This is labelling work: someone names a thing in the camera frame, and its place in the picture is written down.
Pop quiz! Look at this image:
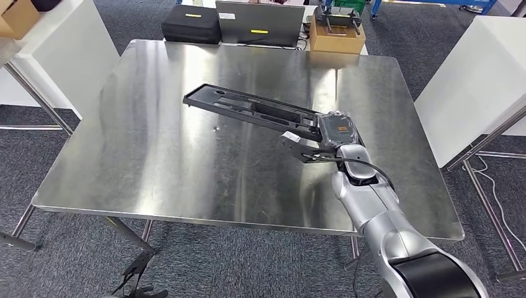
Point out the small black bag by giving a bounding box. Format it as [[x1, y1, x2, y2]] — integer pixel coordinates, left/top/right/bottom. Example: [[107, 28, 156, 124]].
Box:
[[30, 0, 63, 12]]

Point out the white panel steel table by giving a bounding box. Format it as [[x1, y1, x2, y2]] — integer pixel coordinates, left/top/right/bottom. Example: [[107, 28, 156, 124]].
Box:
[[414, 16, 526, 284], [0, 0, 120, 253]]

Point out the green plastic crate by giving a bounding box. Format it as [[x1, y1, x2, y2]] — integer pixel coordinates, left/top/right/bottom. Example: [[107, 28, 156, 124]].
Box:
[[332, 0, 367, 16]]

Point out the black carry case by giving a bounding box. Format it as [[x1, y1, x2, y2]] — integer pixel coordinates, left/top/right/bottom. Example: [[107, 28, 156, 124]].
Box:
[[161, 4, 223, 45]]

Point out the white floor cable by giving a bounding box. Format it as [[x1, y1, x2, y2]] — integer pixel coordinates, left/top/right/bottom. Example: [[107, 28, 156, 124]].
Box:
[[462, 155, 526, 253]]

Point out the black right camera bracket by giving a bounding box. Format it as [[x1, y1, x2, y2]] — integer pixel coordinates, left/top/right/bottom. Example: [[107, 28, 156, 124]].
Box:
[[279, 137, 342, 164]]

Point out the plain cardboard box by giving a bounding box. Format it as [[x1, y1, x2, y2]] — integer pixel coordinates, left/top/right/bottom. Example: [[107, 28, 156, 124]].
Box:
[[0, 0, 41, 41]]

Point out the black hanging cable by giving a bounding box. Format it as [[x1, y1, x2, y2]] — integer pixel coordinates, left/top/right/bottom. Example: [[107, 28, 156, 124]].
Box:
[[352, 246, 373, 298]]

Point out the cardboard box with handle cutout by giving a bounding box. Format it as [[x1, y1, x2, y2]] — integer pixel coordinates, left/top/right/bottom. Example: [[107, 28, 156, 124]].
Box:
[[309, 14, 367, 55]]

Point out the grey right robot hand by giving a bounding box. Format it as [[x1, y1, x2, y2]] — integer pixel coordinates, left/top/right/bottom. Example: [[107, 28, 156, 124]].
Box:
[[315, 110, 365, 150]]

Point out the black plastic plate bracket part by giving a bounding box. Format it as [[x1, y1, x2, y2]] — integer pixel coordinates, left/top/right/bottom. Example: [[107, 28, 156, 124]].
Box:
[[182, 83, 329, 143]]

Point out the blue metal cart frame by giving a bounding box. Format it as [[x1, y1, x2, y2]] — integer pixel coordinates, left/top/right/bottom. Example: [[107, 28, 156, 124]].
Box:
[[368, 0, 500, 21]]

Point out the stainless steel workbench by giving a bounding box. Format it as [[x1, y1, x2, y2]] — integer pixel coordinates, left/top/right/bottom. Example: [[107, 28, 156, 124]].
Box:
[[11, 38, 465, 261]]

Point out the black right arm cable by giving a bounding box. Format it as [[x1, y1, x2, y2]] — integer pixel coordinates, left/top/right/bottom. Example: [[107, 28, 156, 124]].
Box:
[[301, 153, 395, 192]]

